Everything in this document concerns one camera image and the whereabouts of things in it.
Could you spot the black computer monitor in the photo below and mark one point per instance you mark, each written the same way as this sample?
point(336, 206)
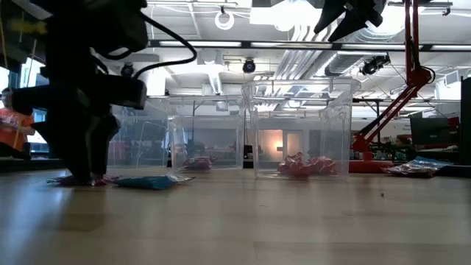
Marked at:
point(434, 130)

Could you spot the person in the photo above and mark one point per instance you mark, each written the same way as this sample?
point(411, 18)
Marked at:
point(14, 127)
point(404, 143)

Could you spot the blue candy bag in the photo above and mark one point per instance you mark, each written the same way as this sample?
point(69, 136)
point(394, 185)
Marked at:
point(152, 182)
point(432, 161)

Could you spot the black ceiling spot lamp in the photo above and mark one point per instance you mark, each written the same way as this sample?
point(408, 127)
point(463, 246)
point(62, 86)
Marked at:
point(373, 65)
point(127, 70)
point(249, 66)

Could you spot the red articulated stand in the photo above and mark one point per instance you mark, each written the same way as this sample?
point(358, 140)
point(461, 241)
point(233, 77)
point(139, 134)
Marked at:
point(416, 79)

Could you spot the tall black cabinet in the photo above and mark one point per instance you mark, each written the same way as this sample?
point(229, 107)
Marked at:
point(466, 121)

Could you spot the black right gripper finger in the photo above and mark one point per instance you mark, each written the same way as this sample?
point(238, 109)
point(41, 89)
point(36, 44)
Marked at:
point(329, 14)
point(347, 27)

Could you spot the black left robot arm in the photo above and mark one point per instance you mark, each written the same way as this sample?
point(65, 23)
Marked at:
point(62, 29)

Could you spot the silver pink candy bag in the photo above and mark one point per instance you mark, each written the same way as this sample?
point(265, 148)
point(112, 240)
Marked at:
point(406, 169)

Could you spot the long ceiling light strip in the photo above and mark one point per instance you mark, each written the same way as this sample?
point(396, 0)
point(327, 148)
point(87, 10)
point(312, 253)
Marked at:
point(287, 45)

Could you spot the purple candy bag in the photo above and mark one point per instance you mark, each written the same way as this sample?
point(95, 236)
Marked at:
point(198, 163)

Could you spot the silver ventilation duct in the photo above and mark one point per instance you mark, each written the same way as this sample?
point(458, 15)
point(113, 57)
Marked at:
point(353, 55)

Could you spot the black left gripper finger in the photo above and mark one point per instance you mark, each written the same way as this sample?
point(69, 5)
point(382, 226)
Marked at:
point(71, 151)
point(103, 143)

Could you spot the clear plastic bin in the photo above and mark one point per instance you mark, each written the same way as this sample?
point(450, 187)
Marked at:
point(141, 136)
point(209, 136)
point(301, 117)

